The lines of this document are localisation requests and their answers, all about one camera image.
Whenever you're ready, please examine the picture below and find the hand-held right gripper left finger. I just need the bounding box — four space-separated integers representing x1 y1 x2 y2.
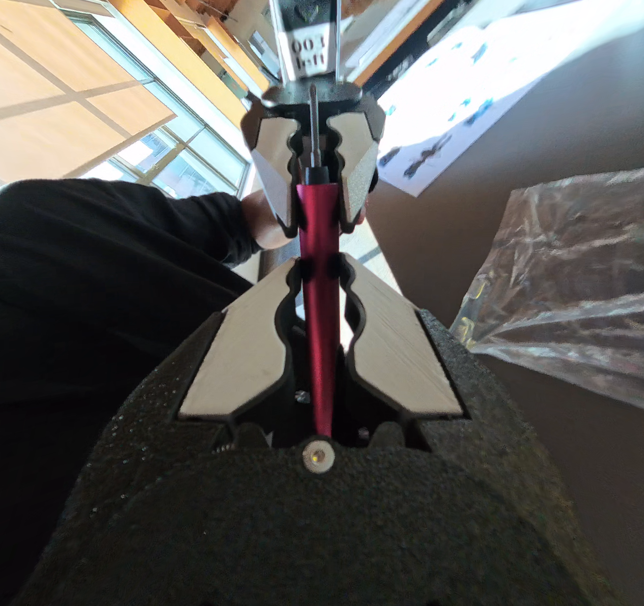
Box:
177 256 304 421

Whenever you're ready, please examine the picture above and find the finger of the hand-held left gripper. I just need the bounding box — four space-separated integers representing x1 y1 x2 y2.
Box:
251 115 304 238
326 112 380 235

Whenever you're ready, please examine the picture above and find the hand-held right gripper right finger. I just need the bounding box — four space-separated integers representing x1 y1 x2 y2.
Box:
342 255 466 421

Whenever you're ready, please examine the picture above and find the red electric screwdriver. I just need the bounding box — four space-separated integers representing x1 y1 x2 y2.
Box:
294 82 344 440

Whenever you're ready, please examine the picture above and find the person's left forearm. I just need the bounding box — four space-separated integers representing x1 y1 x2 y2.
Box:
0 178 263 408

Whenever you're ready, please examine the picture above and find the orange-edged grey desk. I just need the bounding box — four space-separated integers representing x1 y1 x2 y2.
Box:
344 0 486 86

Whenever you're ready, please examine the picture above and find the person's left hand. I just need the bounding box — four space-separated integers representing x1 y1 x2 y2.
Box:
240 190 295 251

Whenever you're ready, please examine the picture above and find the large window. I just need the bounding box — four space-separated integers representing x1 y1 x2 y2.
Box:
65 12 252 199

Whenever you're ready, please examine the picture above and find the printed instruction sheet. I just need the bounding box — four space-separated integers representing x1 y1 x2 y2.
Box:
375 0 644 198

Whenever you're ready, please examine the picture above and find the clear plastic bag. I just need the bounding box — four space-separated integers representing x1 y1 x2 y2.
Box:
449 169 644 409

